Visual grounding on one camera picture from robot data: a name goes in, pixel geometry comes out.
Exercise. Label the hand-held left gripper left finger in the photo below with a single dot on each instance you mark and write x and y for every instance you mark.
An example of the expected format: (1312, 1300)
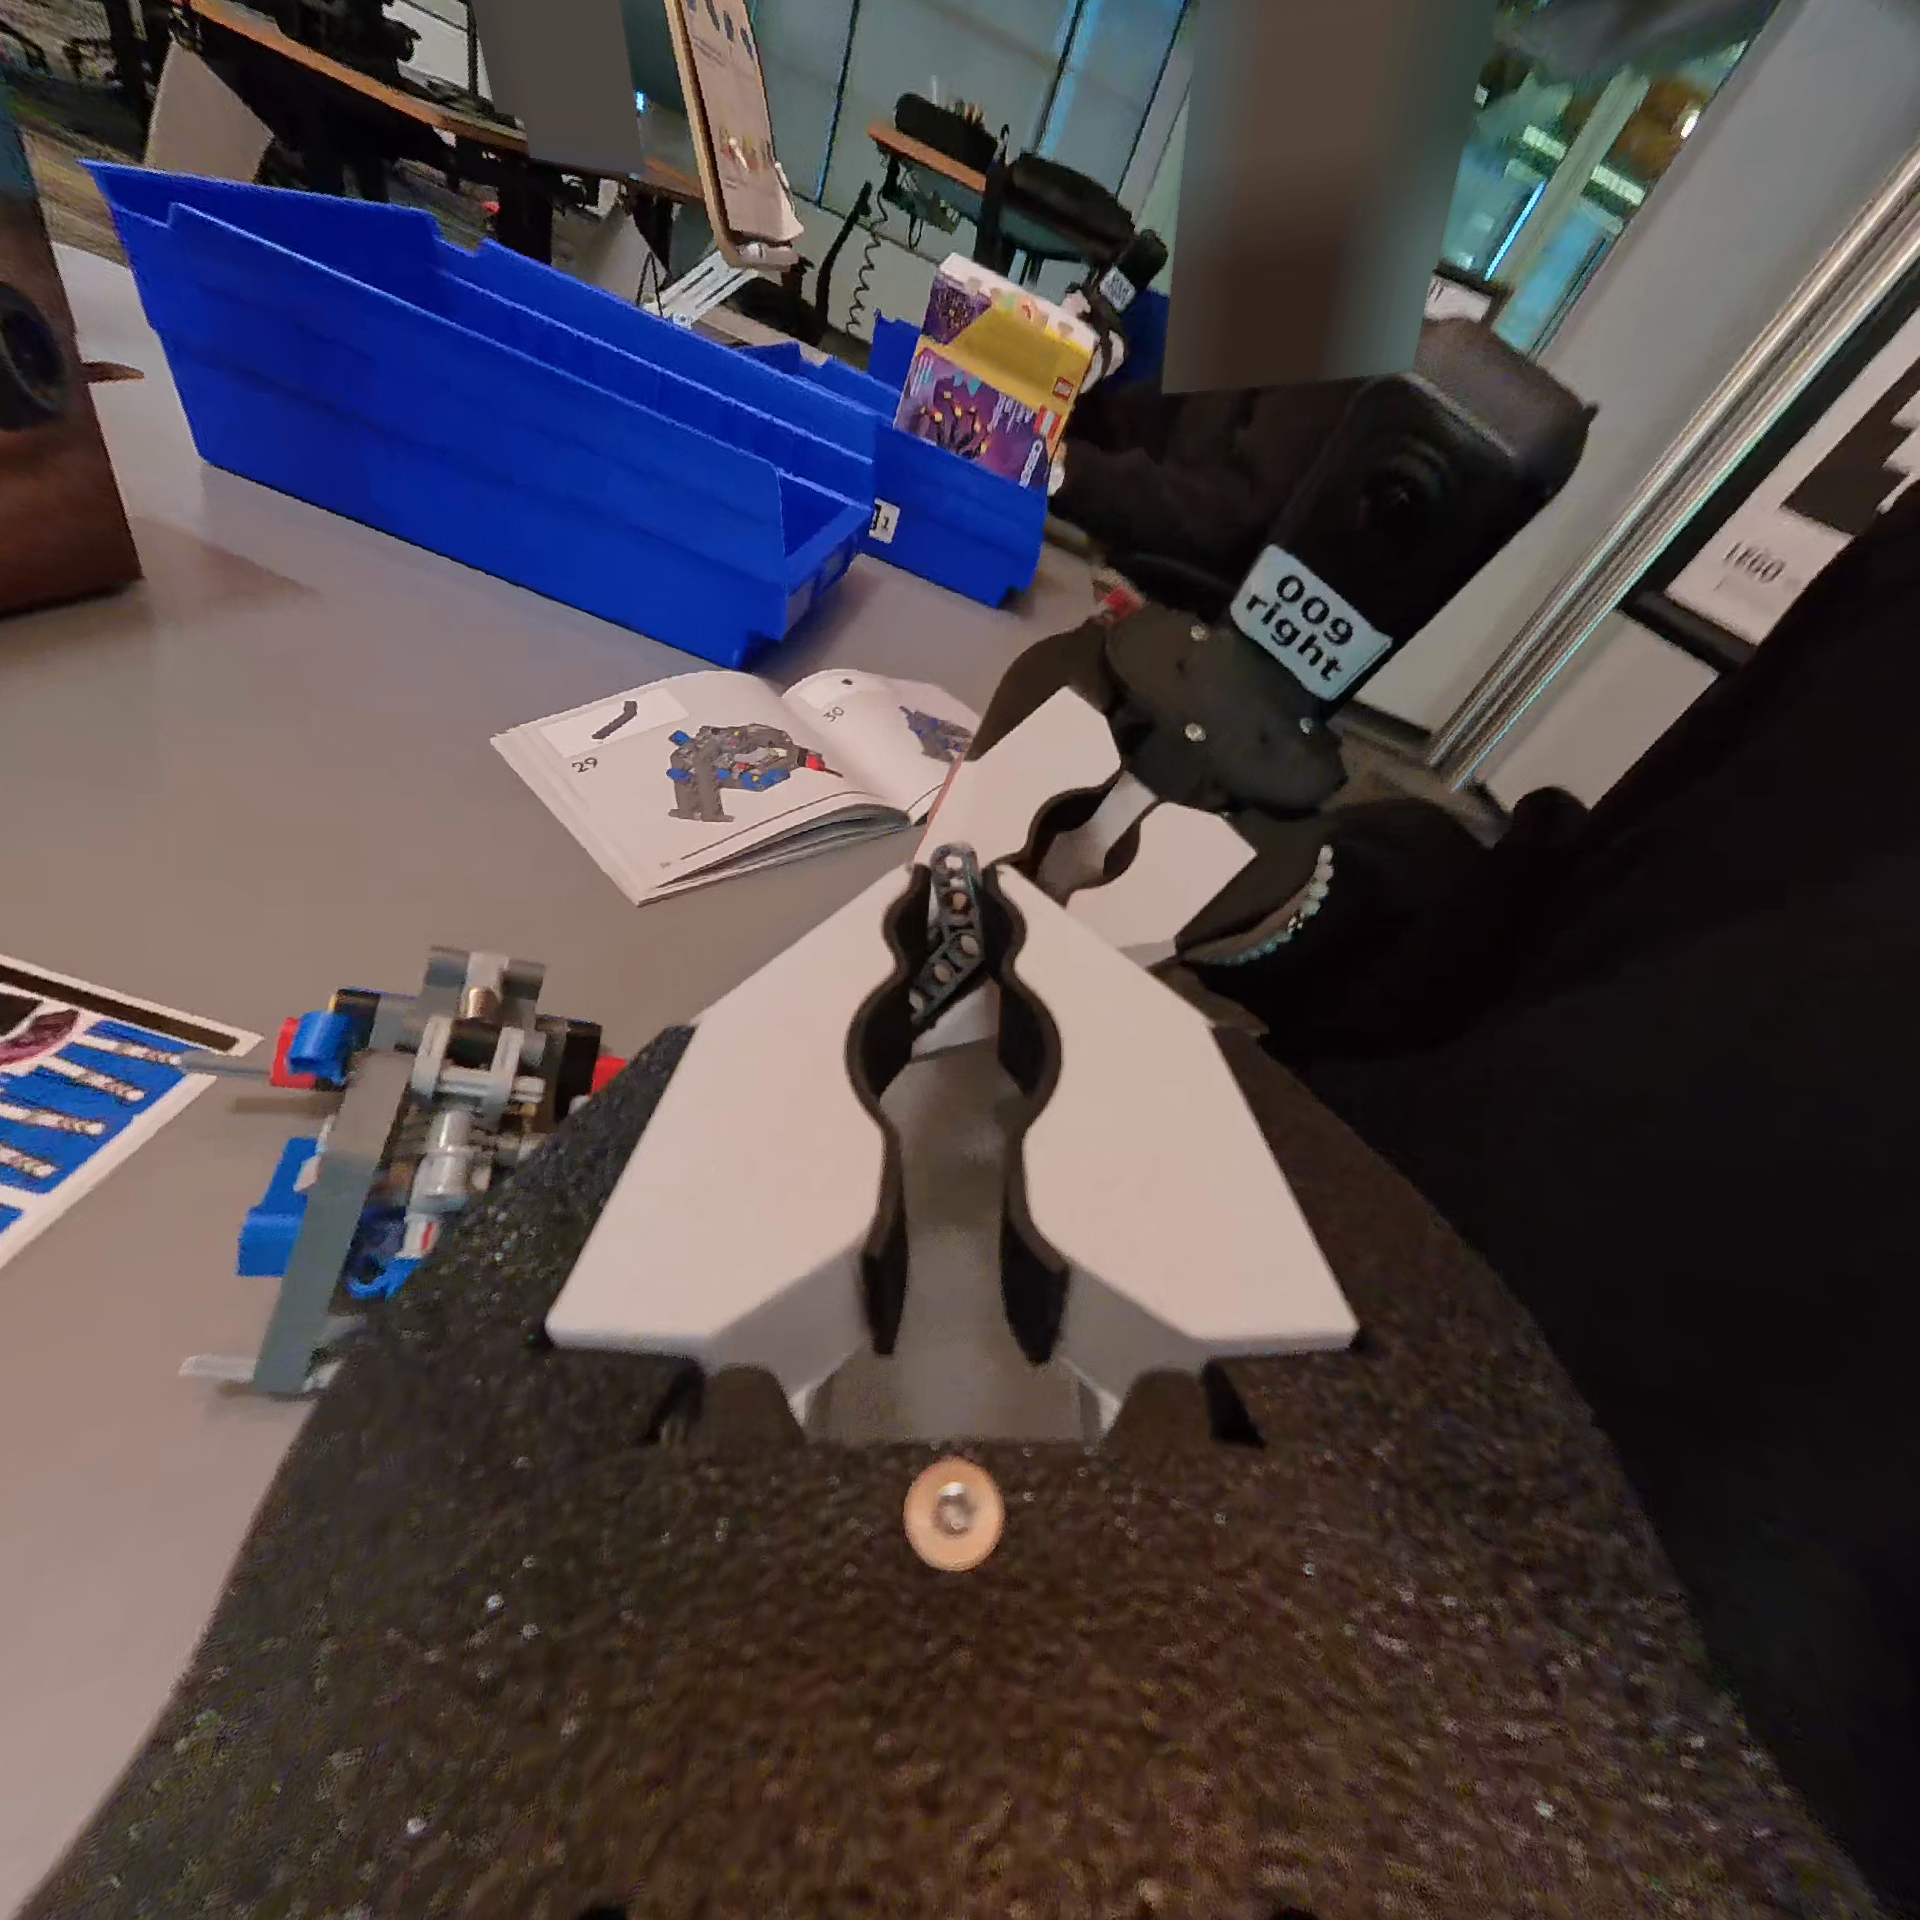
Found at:
(720, 1202)

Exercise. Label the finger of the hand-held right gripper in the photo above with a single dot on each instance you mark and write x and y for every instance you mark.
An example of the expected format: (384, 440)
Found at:
(1019, 767)
(1196, 868)

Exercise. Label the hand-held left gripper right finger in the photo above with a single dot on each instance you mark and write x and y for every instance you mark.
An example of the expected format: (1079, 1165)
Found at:
(1183, 1202)

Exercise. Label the toy buggy chassis assembly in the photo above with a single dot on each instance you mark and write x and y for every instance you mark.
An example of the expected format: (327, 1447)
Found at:
(480, 1063)

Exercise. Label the instruction manual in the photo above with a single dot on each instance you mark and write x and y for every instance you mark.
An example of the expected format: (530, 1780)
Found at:
(720, 779)

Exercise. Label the person's right forearm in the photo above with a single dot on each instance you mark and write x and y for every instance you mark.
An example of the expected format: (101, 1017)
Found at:
(1426, 930)

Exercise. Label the black toy set box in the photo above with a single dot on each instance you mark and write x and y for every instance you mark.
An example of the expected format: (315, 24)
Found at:
(45, 375)

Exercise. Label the colourful printed box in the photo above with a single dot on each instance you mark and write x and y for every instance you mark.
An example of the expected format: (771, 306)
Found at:
(974, 375)

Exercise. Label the blue and pink sticker sheet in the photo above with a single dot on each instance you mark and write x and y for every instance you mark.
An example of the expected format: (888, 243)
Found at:
(92, 1080)

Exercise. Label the brown cardboard panel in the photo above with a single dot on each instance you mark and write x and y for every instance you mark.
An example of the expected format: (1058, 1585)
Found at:
(730, 120)

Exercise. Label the brown office desk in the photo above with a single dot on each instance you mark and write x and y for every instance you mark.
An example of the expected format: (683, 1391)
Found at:
(374, 90)

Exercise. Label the black and white wall sign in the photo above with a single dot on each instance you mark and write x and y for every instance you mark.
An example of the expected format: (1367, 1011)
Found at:
(1803, 507)

